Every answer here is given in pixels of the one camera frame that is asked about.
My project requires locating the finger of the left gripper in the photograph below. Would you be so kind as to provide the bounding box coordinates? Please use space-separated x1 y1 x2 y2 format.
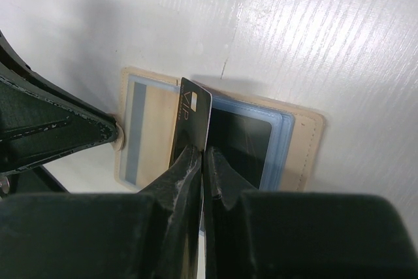
1 37 118 174

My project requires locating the black credit card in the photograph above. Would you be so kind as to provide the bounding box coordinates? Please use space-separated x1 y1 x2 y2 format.
169 77 212 167
208 108 272 188

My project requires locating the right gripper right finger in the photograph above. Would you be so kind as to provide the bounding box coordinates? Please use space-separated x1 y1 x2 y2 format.
202 147 261 278

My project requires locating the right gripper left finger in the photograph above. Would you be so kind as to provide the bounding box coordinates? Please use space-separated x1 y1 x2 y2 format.
110 146 202 279

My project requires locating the yellow credit card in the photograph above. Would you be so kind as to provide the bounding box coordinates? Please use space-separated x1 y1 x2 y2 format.
118 74 178 189

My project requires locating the beige card holder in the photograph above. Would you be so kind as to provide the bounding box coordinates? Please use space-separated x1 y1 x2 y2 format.
115 67 325 191

